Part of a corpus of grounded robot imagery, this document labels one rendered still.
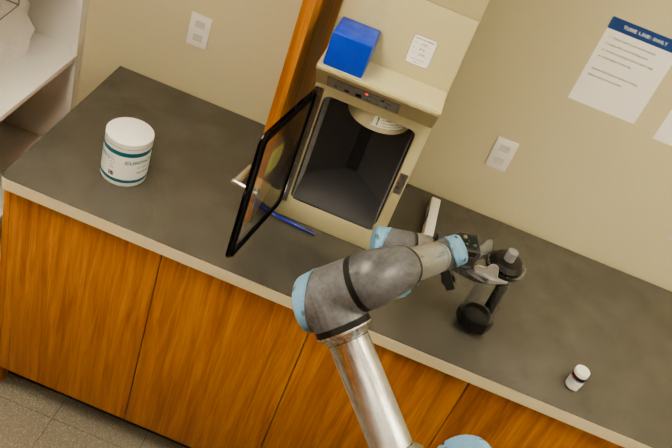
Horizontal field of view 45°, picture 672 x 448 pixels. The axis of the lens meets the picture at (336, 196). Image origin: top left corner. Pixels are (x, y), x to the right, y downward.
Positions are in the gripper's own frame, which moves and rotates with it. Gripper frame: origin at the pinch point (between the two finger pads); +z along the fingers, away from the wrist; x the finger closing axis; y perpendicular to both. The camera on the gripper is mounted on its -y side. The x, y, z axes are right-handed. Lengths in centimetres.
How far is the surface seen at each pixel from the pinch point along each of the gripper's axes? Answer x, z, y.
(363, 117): 28, -42, 19
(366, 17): 28, -49, 48
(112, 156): 25, -105, -8
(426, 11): 24, -36, 54
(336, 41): 18, -55, 44
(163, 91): 77, -99, -17
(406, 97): 13, -36, 37
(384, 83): 17, -41, 37
